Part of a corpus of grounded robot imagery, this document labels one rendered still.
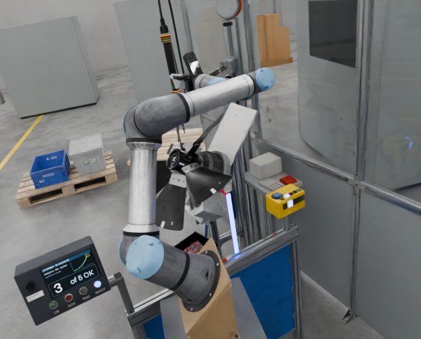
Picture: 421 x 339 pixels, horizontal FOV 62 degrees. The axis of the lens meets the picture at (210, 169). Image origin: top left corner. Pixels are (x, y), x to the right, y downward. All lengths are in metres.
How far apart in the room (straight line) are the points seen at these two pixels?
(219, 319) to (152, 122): 0.60
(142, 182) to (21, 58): 7.99
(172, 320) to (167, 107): 0.71
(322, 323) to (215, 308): 1.52
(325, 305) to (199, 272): 1.66
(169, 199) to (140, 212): 0.73
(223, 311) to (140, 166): 0.50
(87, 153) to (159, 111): 3.57
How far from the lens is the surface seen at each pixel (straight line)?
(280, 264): 1.91
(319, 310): 2.59
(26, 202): 4.76
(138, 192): 1.12
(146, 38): 7.07
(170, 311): 1.32
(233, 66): 2.16
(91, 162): 4.63
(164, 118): 1.02
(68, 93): 8.93
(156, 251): 0.99
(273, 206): 1.66
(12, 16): 14.23
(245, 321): 1.24
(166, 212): 1.83
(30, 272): 1.31
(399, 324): 2.29
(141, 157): 1.12
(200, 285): 1.05
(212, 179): 1.65
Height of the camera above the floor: 1.96
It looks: 27 degrees down
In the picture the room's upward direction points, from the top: 10 degrees counter-clockwise
